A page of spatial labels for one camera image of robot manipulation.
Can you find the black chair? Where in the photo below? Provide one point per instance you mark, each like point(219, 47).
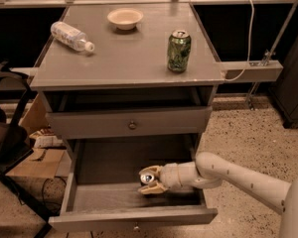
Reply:
point(13, 148)

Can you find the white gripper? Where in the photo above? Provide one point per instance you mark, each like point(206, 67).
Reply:
point(171, 178)

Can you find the cardboard pieces on floor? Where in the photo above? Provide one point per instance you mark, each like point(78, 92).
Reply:
point(49, 159)

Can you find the redbull can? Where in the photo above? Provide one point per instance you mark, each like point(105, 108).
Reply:
point(146, 178)

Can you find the grey metal ledge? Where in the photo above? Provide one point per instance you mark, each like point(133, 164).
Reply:
point(250, 71)

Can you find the round brass drawer knob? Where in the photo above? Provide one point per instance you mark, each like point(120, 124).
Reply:
point(132, 125)

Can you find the clear plastic water bottle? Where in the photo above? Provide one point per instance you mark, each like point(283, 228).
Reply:
point(72, 37)

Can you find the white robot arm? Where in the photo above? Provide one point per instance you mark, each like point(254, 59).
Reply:
point(208, 170)

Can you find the white bowl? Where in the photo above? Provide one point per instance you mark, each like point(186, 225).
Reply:
point(125, 18)

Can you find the open grey middle drawer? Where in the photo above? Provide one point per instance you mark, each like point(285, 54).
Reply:
point(102, 189)

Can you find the grey upper drawer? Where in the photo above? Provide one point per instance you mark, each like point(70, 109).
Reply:
point(114, 123)

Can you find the grey wooden drawer cabinet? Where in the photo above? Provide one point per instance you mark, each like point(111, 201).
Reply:
point(128, 69)

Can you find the green soda can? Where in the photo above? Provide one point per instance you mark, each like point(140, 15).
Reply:
point(179, 48)

